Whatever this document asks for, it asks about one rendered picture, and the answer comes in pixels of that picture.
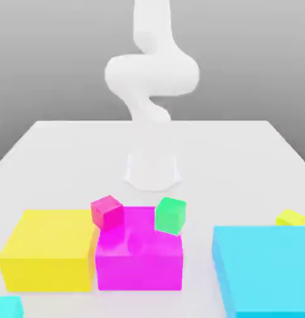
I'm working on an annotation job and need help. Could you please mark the small green cube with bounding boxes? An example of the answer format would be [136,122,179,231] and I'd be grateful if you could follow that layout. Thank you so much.
[154,197,187,236]

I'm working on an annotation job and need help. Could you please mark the small red cube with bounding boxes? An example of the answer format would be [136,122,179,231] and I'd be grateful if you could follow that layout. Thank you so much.
[90,194,125,232]

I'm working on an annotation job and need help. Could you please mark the small yellow cube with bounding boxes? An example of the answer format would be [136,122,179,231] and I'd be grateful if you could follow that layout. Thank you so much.
[275,208,305,227]

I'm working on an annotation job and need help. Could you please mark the small cyan cube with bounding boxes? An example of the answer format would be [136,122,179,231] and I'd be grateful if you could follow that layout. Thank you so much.
[0,295,25,318]

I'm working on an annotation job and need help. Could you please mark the large magenta box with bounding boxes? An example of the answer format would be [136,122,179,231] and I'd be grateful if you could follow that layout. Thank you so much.
[94,206,184,291]

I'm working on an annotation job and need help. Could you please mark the large yellow box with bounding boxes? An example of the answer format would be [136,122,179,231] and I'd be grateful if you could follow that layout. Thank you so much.
[0,209,100,293]

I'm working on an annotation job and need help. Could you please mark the large blue box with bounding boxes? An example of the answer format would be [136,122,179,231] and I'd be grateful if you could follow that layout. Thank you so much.
[211,225,305,318]

